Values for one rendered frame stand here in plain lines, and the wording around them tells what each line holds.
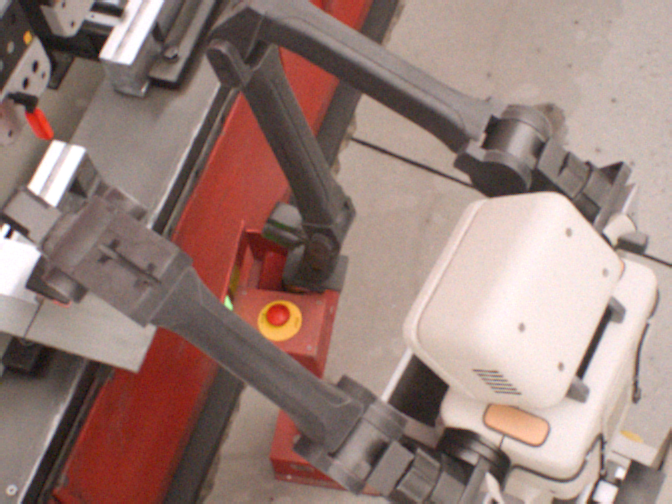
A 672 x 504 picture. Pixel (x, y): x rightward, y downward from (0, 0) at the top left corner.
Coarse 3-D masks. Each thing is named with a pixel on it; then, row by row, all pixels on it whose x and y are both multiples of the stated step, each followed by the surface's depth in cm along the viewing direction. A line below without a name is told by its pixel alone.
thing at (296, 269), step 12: (288, 252) 183; (300, 252) 183; (288, 264) 182; (300, 264) 181; (336, 264) 183; (288, 276) 181; (300, 276) 181; (312, 276) 179; (324, 276) 179; (336, 276) 182; (336, 288) 181
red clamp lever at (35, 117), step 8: (8, 96) 148; (16, 96) 148; (24, 96) 147; (32, 96) 147; (16, 104) 148; (24, 104) 148; (32, 104) 147; (32, 112) 150; (40, 112) 151; (32, 120) 151; (40, 120) 151; (32, 128) 153; (40, 128) 152; (48, 128) 154; (40, 136) 155; (48, 136) 155
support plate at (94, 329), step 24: (24, 240) 166; (0, 312) 161; (24, 312) 160; (48, 312) 160; (72, 312) 160; (96, 312) 159; (120, 312) 159; (48, 336) 158; (72, 336) 158; (96, 336) 157; (120, 336) 157; (144, 336) 157; (96, 360) 156; (120, 360) 155
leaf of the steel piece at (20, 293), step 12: (0, 252) 165; (12, 252) 165; (24, 252) 165; (36, 252) 165; (0, 264) 164; (12, 264) 164; (24, 264) 164; (0, 276) 163; (12, 276) 163; (24, 276) 163; (0, 288) 162; (12, 288) 162; (24, 288) 162; (24, 300) 161; (36, 300) 159
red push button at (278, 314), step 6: (270, 306) 179; (276, 306) 179; (282, 306) 179; (270, 312) 178; (276, 312) 178; (282, 312) 178; (288, 312) 178; (270, 318) 178; (276, 318) 178; (282, 318) 177; (288, 318) 178; (276, 324) 177; (282, 324) 178
